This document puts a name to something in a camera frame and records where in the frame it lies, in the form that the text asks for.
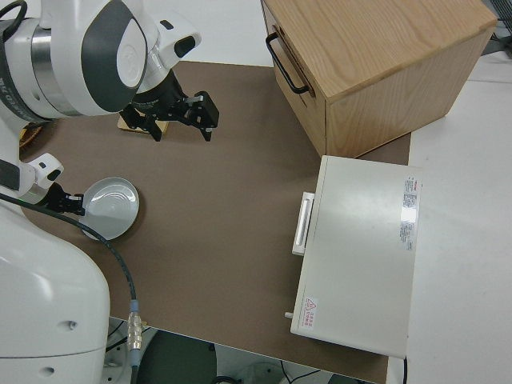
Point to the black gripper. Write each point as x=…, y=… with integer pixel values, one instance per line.
x=64, y=198
x=206, y=110

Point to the round wicker basket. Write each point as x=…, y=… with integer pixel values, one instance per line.
x=30, y=138

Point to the wooden mug tree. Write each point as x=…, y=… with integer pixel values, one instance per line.
x=138, y=130

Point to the wooden drawer cabinet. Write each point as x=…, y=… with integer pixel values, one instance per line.
x=380, y=60

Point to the gray round plate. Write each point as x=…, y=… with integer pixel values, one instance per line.
x=112, y=208

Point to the white toaster oven knob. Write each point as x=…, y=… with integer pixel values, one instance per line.
x=286, y=314

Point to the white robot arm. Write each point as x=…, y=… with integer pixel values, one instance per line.
x=40, y=168
x=64, y=24

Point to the white toaster oven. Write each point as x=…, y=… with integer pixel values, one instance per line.
x=360, y=260

